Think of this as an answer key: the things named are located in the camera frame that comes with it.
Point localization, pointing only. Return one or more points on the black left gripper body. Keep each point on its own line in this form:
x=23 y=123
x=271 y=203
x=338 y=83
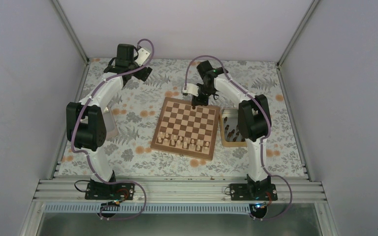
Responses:
x=140 y=75

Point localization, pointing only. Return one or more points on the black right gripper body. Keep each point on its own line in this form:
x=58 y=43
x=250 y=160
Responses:
x=208 y=90

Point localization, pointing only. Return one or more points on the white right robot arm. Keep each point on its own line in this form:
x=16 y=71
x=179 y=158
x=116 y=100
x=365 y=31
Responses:
x=253 y=113

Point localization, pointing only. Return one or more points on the metal tin under left arm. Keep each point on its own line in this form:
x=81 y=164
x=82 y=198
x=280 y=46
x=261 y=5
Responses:
x=110 y=125

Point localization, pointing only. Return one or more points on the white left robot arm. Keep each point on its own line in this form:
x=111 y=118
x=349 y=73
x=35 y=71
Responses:
x=85 y=124

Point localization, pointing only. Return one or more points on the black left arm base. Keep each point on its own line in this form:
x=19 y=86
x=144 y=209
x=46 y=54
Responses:
x=102 y=191

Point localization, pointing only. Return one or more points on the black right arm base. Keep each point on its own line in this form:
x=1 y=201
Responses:
x=248 y=192

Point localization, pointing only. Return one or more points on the wooden chessboard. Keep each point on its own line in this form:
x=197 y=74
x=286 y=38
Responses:
x=182 y=123

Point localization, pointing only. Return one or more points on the yellow metal tin box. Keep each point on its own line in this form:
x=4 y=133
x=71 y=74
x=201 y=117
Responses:
x=229 y=130

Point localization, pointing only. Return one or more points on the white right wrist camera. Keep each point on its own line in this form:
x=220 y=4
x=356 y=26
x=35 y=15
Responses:
x=190 y=89

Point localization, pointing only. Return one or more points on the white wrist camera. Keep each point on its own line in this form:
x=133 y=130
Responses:
x=190 y=89
x=143 y=55

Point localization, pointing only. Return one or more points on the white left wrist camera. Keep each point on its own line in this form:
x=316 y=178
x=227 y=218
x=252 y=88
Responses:
x=143 y=55

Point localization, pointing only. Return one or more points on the aluminium rail frame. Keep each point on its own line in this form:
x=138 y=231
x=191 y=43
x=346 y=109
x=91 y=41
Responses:
x=183 y=190

